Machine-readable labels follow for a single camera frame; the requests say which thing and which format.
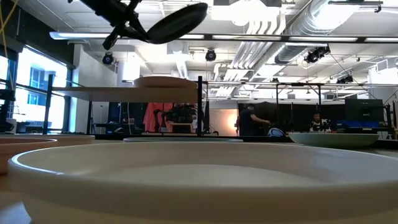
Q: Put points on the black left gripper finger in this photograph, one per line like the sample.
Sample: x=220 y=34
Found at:
x=112 y=39
x=136 y=31

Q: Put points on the salmon pink plate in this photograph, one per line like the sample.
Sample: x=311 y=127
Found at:
x=164 y=82

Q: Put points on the cream plate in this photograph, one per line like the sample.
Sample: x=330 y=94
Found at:
x=74 y=139

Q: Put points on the pale blue plate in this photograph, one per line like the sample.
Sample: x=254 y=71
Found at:
x=183 y=140

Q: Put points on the terracotta pink plate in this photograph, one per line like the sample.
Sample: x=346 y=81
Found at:
x=18 y=152

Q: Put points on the large white plate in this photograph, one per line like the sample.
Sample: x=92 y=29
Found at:
x=199 y=193

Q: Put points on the wooden shelf with black legs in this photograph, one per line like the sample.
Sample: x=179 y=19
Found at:
x=124 y=94

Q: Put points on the orange curtain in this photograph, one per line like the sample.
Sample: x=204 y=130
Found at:
x=150 y=116

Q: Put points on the large bright window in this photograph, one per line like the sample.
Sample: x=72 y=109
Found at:
x=59 y=112

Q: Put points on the light wooden stand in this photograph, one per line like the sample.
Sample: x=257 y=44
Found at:
x=180 y=124

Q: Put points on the long ceiling light bar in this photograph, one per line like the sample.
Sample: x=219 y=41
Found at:
x=248 y=37

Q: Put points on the white ceiling pipe bundle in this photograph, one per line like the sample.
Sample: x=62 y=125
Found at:
x=248 y=56

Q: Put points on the person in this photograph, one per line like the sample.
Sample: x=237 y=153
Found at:
x=316 y=119
x=247 y=121

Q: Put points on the black partition panel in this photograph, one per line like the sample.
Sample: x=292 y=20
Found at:
x=289 y=116

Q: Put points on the small black ceiling lamps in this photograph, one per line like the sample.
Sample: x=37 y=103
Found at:
x=345 y=80

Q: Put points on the blue panel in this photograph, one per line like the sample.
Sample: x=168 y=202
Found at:
x=357 y=124

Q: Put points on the black monitor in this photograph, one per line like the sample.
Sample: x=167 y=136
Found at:
x=363 y=110

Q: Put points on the round silver ventilation duct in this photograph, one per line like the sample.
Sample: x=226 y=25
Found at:
x=295 y=51

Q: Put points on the black metal frame rig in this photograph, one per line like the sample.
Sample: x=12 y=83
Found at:
x=298 y=84

